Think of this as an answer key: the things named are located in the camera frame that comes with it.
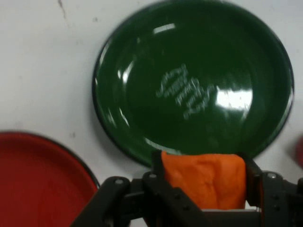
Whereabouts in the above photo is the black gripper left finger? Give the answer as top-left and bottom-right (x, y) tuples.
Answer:
(70, 150), (214, 227)

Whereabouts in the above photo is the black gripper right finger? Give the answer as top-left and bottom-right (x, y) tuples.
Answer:
(238, 152), (303, 227)

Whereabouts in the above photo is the orange toy carrot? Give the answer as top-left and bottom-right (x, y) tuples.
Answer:
(160, 151), (247, 211)

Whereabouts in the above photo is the small red object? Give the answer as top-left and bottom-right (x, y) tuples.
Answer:
(294, 136), (303, 166)

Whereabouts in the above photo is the red enamel plate black rim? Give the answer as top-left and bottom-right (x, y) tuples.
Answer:
(0, 131), (100, 227)

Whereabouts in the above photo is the green enamel plate white print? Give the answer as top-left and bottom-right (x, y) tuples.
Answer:
(92, 0), (295, 167)

